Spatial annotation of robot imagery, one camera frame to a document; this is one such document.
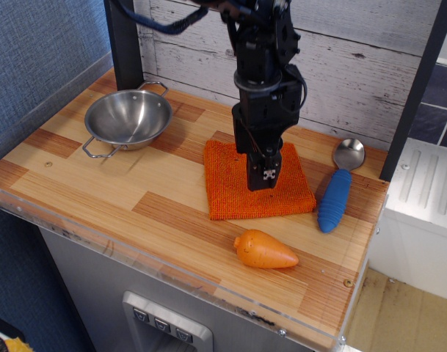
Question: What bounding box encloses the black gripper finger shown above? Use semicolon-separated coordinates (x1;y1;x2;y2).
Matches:
233;117;250;153
247;151;282;191

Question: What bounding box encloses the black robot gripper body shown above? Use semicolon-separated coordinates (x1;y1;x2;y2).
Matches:
232;67;305;154

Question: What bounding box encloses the orange knitted cloth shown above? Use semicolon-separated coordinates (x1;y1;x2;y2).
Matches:
203;140;316;220

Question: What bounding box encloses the stainless steel bowl with handles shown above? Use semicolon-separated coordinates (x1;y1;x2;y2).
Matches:
82;81;173;158

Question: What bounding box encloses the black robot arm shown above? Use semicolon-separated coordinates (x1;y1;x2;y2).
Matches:
199;1;307;191

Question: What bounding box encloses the clear acrylic table edge guard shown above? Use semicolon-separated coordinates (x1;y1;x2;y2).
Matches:
0;175;388;351

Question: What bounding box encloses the orange plastic carrot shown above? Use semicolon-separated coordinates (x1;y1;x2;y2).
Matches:
233;230;299;269

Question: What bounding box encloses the white ribbed side counter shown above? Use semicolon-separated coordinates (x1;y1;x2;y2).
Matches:
368;139;447;299

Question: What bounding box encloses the silver dispenser panel with buttons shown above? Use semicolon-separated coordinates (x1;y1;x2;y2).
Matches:
123;291;214;351

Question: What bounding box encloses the yellow object bottom left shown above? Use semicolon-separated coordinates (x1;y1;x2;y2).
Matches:
4;338;34;352

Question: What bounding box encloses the spoon with blue handle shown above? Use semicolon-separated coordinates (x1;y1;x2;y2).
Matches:
317;139;365;233

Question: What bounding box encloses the blue braided cable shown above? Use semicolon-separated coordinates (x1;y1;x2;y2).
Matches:
109;0;209;36

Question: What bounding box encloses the black right vertical post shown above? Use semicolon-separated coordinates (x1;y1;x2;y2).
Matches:
379;0;447;182

